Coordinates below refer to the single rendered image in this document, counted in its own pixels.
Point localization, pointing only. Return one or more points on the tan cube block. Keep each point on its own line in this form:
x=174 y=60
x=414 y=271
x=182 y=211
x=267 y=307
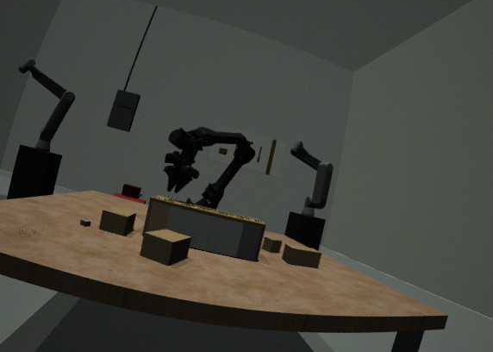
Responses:
x=165 y=246
x=301 y=256
x=117 y=220

